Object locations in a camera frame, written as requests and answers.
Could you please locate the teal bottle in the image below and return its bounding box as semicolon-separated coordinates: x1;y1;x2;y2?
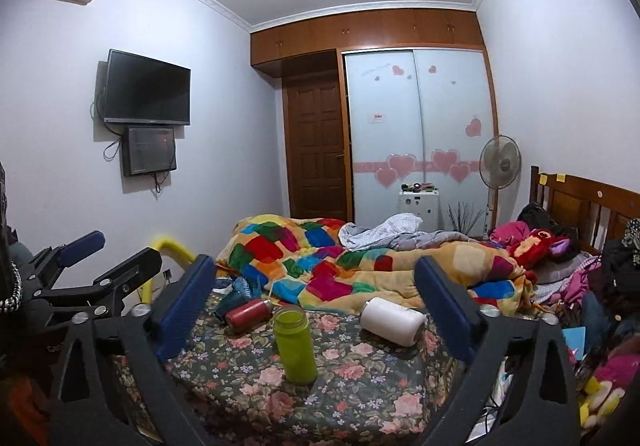
214;289;251;323

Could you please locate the small black wall monitor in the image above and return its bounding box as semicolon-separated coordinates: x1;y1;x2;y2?
122;126;178;177

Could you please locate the white bottle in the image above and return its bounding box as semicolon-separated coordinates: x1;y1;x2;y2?
360;297;426;348

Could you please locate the pink clothing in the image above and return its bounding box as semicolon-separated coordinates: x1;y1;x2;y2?
489;221;531;245

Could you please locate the floral bedsheet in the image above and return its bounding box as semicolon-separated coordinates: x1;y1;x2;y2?
110;291;501;446

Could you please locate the red plush toy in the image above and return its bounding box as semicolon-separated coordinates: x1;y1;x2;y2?
507;228;574;273

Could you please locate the yellow padded bar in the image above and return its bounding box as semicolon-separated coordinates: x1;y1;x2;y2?
135;236;199;307

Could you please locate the grey blanket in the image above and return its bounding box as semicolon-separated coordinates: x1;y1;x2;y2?
339;213;482;253

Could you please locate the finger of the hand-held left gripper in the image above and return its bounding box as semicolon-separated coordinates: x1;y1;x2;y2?
27;231;106;299
42;247;164;315

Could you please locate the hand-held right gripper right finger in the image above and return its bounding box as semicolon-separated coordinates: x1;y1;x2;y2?
414;256;584;446

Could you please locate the standing fan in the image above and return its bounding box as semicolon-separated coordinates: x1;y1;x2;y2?
479;134;523;241

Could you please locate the brown wooden door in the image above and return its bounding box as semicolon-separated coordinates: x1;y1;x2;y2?
282;74;349;223

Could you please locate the red bottle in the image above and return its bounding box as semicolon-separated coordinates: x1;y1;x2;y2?
224;298;274;334

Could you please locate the yellow plush toy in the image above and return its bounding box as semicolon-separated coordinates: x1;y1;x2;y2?
579;375;627;429

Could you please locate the wooden wardrobe with heart stickers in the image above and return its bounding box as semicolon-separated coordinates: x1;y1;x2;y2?
250;8;501;237

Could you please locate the wooden headboard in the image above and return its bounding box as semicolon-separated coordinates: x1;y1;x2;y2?
530;166;640;257

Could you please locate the black wall television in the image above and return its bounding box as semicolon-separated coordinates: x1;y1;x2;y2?
102;49;192;127

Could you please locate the black bag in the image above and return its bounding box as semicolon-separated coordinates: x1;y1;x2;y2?
517;202;579;239

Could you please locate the green bottle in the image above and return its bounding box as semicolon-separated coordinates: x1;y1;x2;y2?
272;306;319;385

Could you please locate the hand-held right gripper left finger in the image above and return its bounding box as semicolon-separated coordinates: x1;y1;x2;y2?
47;254;218;446

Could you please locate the dark patterned bag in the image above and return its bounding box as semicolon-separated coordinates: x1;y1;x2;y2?
599;218;640;309

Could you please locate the dried twig bundle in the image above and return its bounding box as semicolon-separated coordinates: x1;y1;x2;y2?
446;202;489;241

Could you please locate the white small cabinet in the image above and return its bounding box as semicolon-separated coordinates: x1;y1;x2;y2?
398;189;441;231

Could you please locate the colourful patchwork quilt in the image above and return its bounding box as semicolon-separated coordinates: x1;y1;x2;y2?
216;213;538;319

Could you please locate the blue paper sheet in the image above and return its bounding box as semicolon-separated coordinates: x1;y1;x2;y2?
561;325;592;363

